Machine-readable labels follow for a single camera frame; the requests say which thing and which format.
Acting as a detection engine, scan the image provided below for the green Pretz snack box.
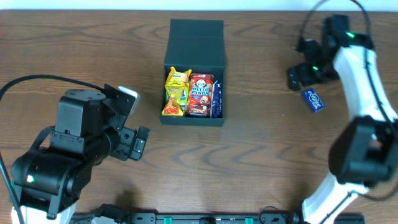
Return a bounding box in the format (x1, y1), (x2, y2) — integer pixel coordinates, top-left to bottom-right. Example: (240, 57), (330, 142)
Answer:
(165, 87), (188, 112)

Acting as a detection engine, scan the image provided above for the long yellow orange snack packet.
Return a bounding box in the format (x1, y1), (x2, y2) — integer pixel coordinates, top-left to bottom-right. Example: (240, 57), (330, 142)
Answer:
(162, 84), (187, 117)

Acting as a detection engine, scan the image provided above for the blue Eclipse mint tin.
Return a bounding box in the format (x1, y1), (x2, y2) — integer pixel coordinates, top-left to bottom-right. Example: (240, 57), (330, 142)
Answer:
(302, 88), (325, 113)

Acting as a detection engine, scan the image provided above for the blue Dairy Milk chocolate bar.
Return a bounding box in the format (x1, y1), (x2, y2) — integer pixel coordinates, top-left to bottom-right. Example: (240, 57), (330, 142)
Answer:
(211, 81), (222, 118)

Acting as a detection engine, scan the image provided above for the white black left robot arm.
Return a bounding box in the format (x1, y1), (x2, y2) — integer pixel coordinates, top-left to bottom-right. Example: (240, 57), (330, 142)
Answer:
(12, 85), (149, 223)

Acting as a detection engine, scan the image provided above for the black gift box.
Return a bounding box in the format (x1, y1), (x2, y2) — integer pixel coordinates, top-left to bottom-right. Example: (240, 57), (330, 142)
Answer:
(159, 19), (226, 127)

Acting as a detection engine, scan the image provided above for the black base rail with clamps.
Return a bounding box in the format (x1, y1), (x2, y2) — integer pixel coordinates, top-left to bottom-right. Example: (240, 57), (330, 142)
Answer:
(68, 203), (365, 224)

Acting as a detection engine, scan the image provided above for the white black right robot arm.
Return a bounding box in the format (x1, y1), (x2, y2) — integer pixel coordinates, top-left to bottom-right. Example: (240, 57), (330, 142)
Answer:
(287, 14), (397, 223)

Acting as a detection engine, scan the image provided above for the small yellow snack packet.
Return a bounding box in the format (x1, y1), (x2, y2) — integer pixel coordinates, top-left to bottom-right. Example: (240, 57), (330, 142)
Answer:
(165, 67), (192, 87)

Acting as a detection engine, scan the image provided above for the red Hello Panda box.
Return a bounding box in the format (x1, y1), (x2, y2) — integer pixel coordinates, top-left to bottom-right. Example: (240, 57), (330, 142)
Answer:
(185, 73), (214, 118)

